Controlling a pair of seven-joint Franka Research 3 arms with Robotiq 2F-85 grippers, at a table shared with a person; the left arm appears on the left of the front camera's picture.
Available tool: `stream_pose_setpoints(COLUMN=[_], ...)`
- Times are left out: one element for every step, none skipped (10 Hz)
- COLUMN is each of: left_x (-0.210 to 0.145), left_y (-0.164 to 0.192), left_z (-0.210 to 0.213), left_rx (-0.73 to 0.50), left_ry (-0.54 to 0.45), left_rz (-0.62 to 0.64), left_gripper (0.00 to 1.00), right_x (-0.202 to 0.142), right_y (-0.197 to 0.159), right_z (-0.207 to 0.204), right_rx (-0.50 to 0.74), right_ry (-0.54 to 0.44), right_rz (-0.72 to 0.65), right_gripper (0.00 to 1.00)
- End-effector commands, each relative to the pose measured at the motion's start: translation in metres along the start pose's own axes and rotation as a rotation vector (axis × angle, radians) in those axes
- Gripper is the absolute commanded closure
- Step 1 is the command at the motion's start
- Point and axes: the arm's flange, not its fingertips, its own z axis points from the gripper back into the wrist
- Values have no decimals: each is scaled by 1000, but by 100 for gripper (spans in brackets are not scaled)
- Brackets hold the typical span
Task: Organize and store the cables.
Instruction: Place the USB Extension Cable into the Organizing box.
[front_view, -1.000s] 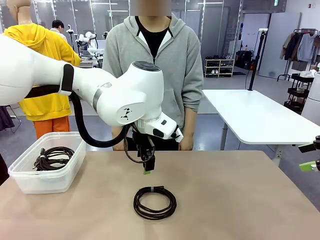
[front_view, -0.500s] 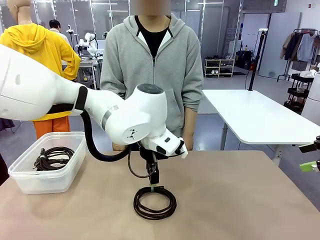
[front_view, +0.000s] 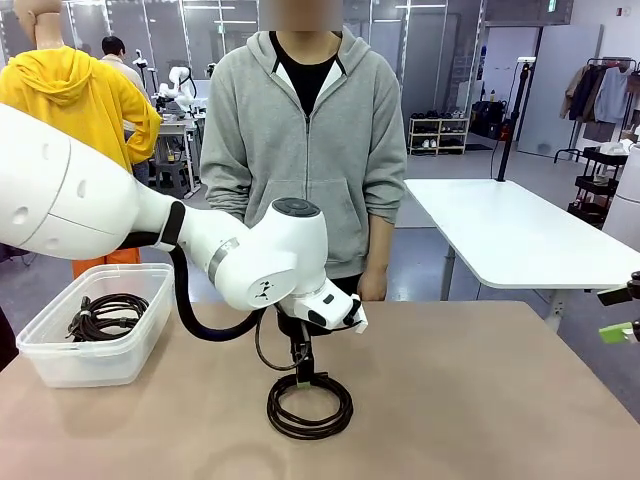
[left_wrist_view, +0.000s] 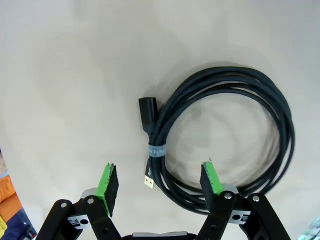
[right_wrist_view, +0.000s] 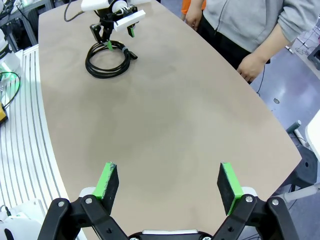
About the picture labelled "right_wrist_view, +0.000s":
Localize thin black cord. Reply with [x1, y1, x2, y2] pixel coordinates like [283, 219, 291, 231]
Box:
[256, 61, 267, 96]

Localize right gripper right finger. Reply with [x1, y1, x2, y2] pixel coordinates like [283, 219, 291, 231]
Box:
[212, 161, 300, 240]

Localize person's right hand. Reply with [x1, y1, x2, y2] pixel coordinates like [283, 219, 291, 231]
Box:
[184, 7, 205, 30]

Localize orange shorts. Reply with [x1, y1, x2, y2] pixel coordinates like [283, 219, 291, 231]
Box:
[180, 0, 208, 16]

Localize black USB cable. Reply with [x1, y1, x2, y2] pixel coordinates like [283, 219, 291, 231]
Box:
[84, 39, 139, 80]

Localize black stand base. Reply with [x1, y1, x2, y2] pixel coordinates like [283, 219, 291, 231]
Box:
[287, 144, 320, 194]

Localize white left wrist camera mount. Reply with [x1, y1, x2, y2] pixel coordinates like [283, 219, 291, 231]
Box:
[113, 9, 147, 33]

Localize yellow emergency stop box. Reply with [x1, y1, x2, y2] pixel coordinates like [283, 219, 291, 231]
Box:
[0, 103, 8, 123]

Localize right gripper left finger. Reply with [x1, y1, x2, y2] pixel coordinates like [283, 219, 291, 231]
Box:
[37, 162, 128, 240]

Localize white side table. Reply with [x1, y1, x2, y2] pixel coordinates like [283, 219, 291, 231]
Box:
[273, 116, 320, 205]

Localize person's left hand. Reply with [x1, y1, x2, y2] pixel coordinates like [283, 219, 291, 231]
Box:
[236, 53, 270, 85]

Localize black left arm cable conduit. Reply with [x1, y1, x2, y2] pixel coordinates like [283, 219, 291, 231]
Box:
[63, 0, 85, 23]

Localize person in grey hoodie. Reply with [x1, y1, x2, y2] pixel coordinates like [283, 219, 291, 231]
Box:
[197, 0, 320, 72]

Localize person's left forearm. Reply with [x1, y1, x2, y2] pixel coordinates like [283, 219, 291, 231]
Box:
[254, 22, 293, 63]

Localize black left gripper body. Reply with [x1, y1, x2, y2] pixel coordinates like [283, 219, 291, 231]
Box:
[96, 9, 116, 34]

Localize black emergency stop cable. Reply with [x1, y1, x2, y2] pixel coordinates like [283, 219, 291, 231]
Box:
[0, 71, 22, 111]

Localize white aluminium profile platform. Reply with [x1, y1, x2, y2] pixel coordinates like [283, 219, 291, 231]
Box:
[0, 43, 86, 240]

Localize person's right forearm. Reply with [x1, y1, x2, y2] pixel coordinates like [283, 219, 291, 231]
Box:
[188, 0, 207, 11]

